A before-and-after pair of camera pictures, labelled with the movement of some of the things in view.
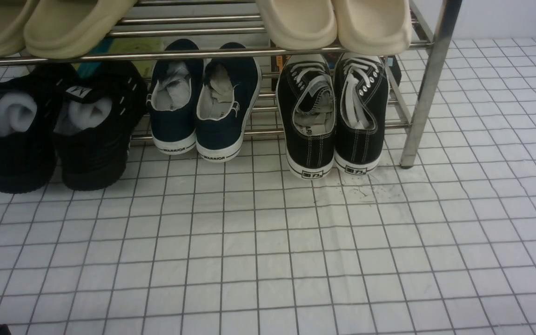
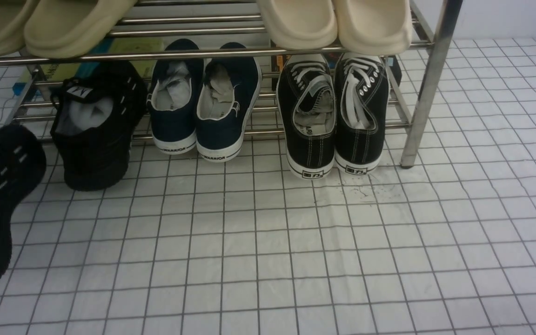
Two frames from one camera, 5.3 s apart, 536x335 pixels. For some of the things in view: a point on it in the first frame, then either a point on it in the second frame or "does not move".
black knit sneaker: (17, 116) → (6, 162)
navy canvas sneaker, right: (227, 92) does not move
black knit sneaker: (100, 103) does not move
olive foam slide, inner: (71, 29) does not move
